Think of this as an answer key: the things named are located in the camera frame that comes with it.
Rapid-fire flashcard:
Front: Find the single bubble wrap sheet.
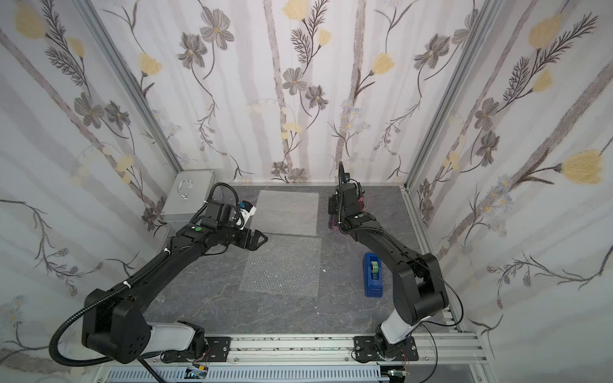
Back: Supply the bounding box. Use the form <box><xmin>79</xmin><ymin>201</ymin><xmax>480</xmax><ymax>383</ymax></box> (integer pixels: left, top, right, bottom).
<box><xmin>239</xmin><ymin>235</ymin><xmax>322</xmax><ymax>298</ymax></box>

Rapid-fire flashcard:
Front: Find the blue tape dispenser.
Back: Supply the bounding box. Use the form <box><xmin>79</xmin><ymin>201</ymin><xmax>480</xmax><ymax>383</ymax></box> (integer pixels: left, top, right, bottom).
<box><xmin>362</xmin><ymin>253</ymin><xmax>383</xmax><ymax>298</ymax></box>

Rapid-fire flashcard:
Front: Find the purple bottle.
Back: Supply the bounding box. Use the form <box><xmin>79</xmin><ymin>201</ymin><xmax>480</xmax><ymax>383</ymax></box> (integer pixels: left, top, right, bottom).
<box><xmin>328</xmin><ymin>214</ymin><xmax>339</xmax><ymax>231</ymax></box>

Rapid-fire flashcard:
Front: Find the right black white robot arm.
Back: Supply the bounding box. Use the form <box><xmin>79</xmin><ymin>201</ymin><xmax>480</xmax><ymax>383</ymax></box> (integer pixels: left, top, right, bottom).
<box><xmin>329</xmin><ymin>163</ymin><xmax>449</xmax><ymax>350</ymax></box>

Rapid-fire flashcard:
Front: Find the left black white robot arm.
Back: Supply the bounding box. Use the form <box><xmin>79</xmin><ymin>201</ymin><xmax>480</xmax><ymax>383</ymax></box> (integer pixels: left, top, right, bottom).
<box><xmin>81</xmin><ymin>202</ymin><xmax>268</xmax><ymax>364</ymax></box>

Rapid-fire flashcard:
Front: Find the bubble wrap sheet stack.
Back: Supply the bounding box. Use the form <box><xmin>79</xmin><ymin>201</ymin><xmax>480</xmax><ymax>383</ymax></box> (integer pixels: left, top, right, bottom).
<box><xmin>251</xmin><ymin>190</ymin><xmax>319</xmax><ymax>236</ymax></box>

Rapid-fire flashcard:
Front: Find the grey metal case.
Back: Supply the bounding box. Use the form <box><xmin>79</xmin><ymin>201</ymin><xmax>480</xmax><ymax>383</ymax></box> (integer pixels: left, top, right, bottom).
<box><xmin>161</xmin><ymin>170</ymin><xmax>216</xmax><ymax>231</ymax></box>

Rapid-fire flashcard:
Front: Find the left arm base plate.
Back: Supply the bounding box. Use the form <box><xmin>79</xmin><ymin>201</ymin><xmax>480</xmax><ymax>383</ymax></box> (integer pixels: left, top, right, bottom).
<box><xmin>161</xmin><ymin>335</ymin><xmax>232</xmax><ymax>363</ymax></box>

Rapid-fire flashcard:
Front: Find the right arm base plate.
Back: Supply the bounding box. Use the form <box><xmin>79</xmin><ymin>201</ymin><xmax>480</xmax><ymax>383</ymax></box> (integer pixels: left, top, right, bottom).
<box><xmin>352</xmin><ymin>335</ymin><xmax>419</xmax><ymax>363</ymax></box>

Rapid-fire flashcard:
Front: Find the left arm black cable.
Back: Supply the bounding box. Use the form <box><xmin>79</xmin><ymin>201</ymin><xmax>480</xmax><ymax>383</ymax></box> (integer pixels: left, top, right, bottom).
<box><xmin>47</xmin><ymin>286</ymin><xmax>169</xmax><ymax>383</ymax></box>

